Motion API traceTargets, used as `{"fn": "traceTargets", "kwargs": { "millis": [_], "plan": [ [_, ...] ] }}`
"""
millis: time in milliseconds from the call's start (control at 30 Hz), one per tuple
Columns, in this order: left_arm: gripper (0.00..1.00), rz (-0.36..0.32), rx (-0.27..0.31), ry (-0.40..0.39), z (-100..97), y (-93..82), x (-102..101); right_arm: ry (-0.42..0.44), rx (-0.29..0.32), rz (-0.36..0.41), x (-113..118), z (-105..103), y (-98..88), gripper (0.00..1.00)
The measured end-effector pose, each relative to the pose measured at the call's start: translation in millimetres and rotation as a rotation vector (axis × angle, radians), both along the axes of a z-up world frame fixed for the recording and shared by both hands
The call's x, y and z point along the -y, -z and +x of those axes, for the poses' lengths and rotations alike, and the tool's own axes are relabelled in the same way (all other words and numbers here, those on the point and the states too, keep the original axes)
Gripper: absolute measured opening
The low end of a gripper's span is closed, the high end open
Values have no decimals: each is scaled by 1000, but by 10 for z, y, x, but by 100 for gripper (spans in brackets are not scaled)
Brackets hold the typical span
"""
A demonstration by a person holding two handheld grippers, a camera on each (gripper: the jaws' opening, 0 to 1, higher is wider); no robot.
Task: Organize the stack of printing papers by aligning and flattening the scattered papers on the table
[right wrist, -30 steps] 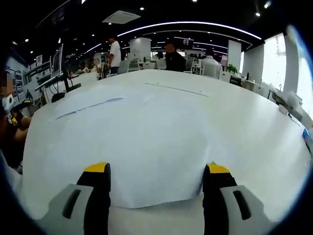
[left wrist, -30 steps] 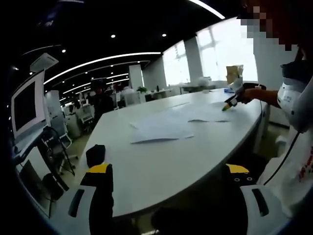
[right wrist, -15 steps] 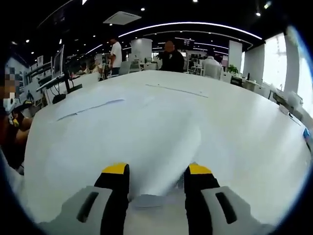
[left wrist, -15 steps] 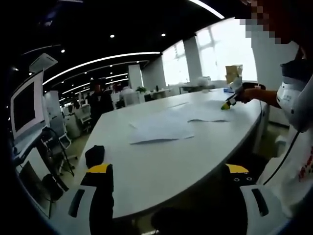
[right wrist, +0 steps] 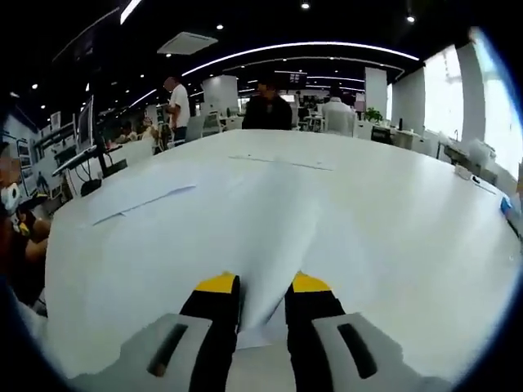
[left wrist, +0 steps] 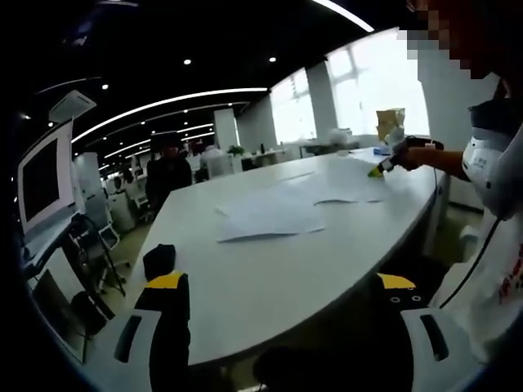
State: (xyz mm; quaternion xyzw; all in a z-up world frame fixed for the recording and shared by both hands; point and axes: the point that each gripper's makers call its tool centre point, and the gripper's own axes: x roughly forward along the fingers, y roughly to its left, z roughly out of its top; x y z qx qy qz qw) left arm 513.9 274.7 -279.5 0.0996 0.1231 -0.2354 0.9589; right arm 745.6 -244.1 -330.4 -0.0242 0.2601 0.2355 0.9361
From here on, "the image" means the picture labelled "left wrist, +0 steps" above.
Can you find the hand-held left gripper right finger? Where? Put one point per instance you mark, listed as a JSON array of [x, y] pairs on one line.
[[404, 300]]

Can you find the white chair armrest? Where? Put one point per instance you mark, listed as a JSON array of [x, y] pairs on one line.
[[469, 241]]

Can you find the computer monitor on desk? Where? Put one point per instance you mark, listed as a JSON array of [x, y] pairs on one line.
[[41, 179]]

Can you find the white cloth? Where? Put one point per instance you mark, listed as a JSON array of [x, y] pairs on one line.
[[269, 216]]

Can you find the white table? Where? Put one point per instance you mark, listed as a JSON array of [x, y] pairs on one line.
[[286, 277]]

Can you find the brown cardboard box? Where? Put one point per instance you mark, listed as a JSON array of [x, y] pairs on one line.
[[390, 120]]

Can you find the black tripod stand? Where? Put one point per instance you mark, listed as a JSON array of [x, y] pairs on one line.
[[77, 222]]

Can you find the white printing paper sheet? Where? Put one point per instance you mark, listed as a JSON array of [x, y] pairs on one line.
[[347, 179]]

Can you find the white grey chest device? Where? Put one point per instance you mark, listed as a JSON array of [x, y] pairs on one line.
[[482, 163]]

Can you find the person's right hand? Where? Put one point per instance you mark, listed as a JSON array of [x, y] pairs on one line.
[[417, 159]]

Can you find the round ceiling spotlights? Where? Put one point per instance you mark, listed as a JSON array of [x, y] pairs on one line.
[[187, 61]]

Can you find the green potted plant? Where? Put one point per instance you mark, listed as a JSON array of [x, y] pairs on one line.
[[236, 151]]

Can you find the black elongated object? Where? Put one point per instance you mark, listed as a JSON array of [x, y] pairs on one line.
[[425, 143]]

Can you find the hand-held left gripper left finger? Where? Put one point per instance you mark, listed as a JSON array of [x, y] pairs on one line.
[[163, 310]]

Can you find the blue tissue pack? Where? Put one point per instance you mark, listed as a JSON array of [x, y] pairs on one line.
[[380, 152]]

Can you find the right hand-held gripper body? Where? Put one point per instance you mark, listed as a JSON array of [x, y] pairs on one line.
[[395, 141]]

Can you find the ceiling air conditioner vent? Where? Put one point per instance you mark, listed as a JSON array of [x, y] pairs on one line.
[[73, 105]]

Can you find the curved ceiling light strip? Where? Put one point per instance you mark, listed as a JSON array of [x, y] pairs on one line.
[[204, 93], [347, 16]]

